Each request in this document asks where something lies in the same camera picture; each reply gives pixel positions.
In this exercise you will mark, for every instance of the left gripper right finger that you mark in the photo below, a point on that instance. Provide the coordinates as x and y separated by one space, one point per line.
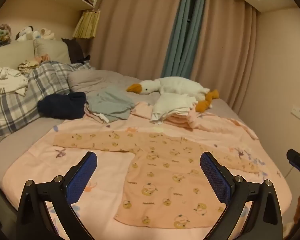
264 220

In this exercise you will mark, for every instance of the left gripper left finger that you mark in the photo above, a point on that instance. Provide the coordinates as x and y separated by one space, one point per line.
34 220

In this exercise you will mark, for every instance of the peach cartoon print shirt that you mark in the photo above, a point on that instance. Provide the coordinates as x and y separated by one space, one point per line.
164 186

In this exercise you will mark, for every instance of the pink folded clothes stack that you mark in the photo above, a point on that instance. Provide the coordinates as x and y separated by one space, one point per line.
182 119

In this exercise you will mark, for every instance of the white patterned clothes pile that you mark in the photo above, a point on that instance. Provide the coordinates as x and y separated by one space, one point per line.
16 80

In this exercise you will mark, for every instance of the pink printed duvet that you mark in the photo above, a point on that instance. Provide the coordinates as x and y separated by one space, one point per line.
41 163

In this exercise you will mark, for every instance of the white goose plush toy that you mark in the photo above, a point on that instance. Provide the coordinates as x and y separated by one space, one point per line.
177 85

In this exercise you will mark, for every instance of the grey plaid blanket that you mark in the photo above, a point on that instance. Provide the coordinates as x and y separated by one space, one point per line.
16 111

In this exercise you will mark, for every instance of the dark navy garment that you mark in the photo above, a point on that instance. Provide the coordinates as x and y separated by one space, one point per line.
66 107

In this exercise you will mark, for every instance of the grey garment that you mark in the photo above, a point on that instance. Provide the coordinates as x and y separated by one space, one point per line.
109 105

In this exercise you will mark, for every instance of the white folded garment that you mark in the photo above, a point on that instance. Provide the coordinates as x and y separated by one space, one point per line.
170 104

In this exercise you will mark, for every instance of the teal curtain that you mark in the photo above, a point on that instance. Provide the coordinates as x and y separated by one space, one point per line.
184 38

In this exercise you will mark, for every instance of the beige pillow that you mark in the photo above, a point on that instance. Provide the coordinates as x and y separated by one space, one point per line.
13 54

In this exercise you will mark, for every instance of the dark brown cloth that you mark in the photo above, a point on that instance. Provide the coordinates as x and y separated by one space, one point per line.
75 51

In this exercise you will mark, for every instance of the small plush toys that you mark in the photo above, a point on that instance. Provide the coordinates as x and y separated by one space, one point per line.
29 33

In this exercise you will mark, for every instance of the colourful yarn bundle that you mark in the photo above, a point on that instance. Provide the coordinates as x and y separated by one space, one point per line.
5 34

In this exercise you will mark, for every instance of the yellow pleated lamp shade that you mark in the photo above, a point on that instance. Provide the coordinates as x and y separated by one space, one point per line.
87 25

